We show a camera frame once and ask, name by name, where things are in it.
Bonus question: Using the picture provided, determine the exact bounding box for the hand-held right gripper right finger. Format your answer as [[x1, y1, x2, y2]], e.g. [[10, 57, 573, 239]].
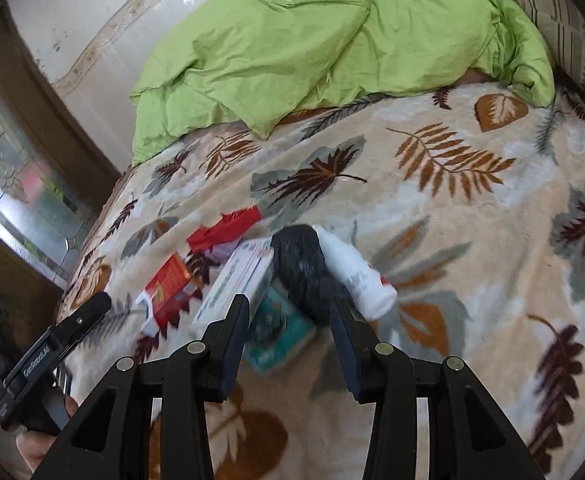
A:
[[329, 296, 548, 480]]

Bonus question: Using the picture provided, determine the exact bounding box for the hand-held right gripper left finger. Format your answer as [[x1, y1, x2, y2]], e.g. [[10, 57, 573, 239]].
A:
[[35, 294, 250, 480]]

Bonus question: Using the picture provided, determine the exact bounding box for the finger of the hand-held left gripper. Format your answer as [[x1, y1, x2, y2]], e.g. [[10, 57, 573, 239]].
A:
[[52, 291, 113, 346]]

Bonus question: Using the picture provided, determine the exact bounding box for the teal tissue packet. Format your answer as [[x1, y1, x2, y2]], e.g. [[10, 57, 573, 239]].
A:
[[245, 282, 318, 375]]

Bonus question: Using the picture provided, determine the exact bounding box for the white and grey medicine box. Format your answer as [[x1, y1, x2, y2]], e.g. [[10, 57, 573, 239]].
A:
[[189, 236, 277, 339]]

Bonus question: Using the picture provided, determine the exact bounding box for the white tube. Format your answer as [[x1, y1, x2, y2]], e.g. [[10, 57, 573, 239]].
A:
[[313, 224, 398, 322]]

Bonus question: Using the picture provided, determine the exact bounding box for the red carton box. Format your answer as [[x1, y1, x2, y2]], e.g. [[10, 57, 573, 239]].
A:
[[136, 252, 204, 338]]

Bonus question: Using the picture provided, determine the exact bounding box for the black sock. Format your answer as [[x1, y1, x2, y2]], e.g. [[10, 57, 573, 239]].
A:
[[271, 225, 353, 328]]

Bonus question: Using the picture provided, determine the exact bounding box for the purple paper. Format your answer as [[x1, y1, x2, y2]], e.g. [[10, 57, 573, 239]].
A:
[[212, 240, 246, 263]]

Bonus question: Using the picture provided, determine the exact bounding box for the red torn wrapper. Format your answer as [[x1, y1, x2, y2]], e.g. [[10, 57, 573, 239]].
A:
[[187, 206, 264, 255]]

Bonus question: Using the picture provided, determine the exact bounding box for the person's left hand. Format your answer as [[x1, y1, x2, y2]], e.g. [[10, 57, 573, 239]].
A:
[[16, 392, 80, 478]]

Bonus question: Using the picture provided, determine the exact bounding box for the patterned glass door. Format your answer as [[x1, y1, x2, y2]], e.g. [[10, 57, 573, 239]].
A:
[[0, 5, 138, 291]]

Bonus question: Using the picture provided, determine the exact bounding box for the leaf print fleece blanket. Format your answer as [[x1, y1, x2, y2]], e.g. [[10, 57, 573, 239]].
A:
[[55, 82, 585, 480]]

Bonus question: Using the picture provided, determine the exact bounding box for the green quilt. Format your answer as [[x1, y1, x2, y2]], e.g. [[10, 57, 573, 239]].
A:
[[128, 0, 557, 166]]

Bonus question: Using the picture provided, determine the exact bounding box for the striped sofa cushion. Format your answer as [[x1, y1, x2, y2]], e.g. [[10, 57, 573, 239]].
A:
[[512, 0, 585, 126]]

